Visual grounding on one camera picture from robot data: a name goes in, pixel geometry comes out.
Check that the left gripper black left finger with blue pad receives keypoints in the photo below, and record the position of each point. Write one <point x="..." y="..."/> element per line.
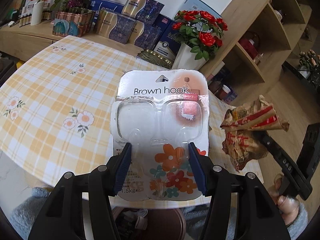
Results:
<point x="61" y="216"/>

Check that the person's right hand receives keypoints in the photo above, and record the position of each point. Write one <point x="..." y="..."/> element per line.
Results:
<point x="288" y="206"/>

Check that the gold blue gift box left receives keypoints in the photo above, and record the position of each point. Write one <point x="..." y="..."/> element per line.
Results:
<point x="114" y="26"/>

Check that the gold decorative tray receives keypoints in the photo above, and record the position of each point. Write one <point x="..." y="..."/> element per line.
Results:
<point x="155" y="58"/>

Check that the pale roses background bouquet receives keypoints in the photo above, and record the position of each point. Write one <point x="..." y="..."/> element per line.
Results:
<point x="309" y="65"/>

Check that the dark blue white box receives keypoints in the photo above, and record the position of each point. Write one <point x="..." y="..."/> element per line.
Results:
<point x="167" y="44"/>

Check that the striped planter box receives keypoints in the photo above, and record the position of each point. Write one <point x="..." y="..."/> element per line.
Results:
<point x="75" y="22"/>

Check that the gold blue gift box upper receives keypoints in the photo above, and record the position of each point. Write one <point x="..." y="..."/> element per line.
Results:
<point x="145" y="11"/>

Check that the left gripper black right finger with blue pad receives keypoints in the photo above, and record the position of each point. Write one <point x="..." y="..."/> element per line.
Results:
<point x="257" y="216"/>

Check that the gold blue gift box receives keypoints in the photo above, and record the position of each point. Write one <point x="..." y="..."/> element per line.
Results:
<point x="145" y="11"/>
<point x="144" y="36"/>
<point x="114" y="26"/>

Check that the brown trash bin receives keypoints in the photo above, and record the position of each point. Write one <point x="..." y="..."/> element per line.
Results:
<point x="149" y="223"/>

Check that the brown hook blister package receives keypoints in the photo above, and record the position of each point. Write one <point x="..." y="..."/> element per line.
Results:
<point x="160" y="113"/>

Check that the wooden shelf unit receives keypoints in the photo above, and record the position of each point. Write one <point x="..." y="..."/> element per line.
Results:
<point x="279" y="25"/>

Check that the gold blue gift box right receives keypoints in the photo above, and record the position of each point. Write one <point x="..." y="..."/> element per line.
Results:
<point x="144" y="36"/>

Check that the red white cup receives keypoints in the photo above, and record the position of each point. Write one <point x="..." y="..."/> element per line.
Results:
<point x="222" y="92"/>

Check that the light blue flat box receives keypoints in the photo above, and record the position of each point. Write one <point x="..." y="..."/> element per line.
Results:
<point x="200" y="6"/>

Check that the red brown paper bag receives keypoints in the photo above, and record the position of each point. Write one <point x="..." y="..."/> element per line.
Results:
<point x="241" y="122"/>

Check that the red roses in white vase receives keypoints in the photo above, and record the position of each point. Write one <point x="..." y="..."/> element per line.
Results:
<point x="200" y="34"/>

